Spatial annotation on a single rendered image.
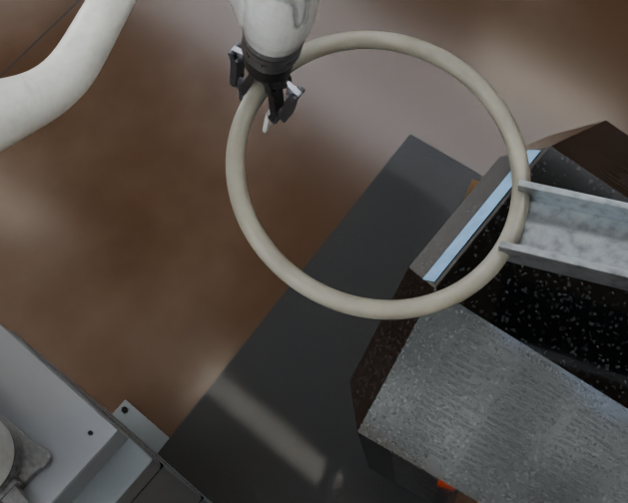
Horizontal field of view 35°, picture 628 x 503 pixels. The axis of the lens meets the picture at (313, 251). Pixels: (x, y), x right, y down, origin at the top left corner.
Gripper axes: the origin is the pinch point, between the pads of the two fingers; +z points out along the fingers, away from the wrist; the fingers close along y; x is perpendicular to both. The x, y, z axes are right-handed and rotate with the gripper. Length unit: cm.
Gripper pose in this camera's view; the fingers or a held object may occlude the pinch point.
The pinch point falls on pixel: (259, 110)
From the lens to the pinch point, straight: 171.1
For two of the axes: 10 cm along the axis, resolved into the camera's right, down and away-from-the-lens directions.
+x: 5.7, -7.5, 3.3
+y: 8.1, 5.8, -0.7
